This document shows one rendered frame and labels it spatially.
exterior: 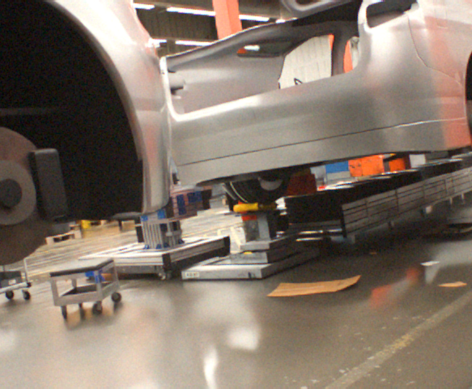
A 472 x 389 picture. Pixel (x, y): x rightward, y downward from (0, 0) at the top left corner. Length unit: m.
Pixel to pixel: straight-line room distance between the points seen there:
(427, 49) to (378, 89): 0.34
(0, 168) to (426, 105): 2.29
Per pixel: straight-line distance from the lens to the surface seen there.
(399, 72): 3.20
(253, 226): 5.34
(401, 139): 3.23
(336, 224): 5.25
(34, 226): 1.54
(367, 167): 7.11
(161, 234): 5.68
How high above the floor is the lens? 0.82
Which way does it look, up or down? 3 degrees down
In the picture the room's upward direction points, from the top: 9 degrees counter-clockwise
